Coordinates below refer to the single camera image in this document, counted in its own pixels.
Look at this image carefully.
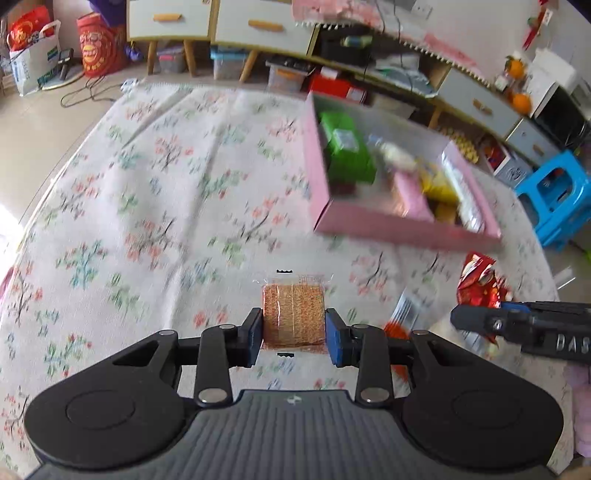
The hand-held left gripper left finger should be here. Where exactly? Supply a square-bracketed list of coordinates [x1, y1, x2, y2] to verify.
[111, 308, 265, 408]

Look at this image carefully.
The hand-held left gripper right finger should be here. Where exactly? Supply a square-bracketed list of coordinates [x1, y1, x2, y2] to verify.
[324, 308, 481, 408]

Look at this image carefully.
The red shiny snack packet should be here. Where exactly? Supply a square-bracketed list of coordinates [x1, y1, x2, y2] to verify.
[457, 251, 513, 344]

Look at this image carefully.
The clear orange cracker packet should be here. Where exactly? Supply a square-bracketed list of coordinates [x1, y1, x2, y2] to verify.
[252, 272, 335, 356]

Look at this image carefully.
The pink cardboard box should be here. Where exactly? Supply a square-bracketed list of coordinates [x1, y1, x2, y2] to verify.
[302, 91, 503, 252]

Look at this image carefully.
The yellow snack packet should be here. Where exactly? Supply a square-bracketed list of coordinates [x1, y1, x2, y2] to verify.
[418, 159, 458, 204]

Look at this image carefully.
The pink snack packet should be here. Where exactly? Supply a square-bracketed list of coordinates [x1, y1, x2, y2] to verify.
[392, 171, 435, 220]

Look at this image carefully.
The green snack packet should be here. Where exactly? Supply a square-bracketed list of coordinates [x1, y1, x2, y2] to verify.
[320, 111, 378, 185]

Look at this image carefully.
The clear white bun packet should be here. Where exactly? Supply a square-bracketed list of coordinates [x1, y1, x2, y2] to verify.
[376, 141, 419, 174]

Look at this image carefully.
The red strip snack packet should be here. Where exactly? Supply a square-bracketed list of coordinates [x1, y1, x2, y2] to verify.
[383, 322, 413, 342]

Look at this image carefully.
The silver white snack packet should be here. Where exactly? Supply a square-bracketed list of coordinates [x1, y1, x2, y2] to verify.
[390, 288, 467, 352]

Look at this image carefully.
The blue plastic stool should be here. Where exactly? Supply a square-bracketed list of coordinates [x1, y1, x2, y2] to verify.
[513, 150, 591, 252]

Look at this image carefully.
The white printed box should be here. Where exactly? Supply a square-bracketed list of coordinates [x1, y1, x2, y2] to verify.
[494, 152, 536, 188]

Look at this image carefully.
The floral tablecloth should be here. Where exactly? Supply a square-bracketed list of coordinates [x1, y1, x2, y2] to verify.
[0, 80, 578, 480]

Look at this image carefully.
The tray of yellow balls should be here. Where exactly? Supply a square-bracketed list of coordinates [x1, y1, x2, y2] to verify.
[438, 124, 481, 164]

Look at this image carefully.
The black front microwave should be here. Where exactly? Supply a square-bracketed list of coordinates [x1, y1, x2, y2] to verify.
[531, 78, 591, 148]

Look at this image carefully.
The low wooden cabinet with drawers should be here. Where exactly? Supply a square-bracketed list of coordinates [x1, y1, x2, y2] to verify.
[314, 18, 573, 167]

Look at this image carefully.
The white foam box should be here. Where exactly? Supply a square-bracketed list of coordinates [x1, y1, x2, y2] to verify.
[531, 48, 578, 93]

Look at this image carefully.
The red box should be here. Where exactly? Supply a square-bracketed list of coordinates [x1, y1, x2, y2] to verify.
[308, 74, 365, 100]

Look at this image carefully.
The clear plastic storage box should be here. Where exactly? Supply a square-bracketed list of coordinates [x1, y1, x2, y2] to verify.
[267, 58, 310, 93]
[157, 44, 188, 75]
[210, 46, 250, 81]

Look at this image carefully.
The wooden cabinet with grey drawers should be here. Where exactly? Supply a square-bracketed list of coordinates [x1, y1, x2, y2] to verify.
[126, 0, 319, 81]

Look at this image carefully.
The pink trimmed cloth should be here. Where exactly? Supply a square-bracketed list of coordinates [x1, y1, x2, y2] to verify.
[292, 0, 490, 84]

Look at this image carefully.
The large red round bag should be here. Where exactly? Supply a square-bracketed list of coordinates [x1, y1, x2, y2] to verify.
[76, 14, 130, 77]

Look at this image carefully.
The white paper bag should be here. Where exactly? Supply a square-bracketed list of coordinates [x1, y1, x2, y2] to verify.
[9, 21, 63, 97]

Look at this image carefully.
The red gift bag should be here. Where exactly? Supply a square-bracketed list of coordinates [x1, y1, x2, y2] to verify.
[7, 11, 51, 51]

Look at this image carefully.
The black floor cable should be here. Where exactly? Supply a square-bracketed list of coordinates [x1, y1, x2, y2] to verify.
[60, 76, 123, 108]

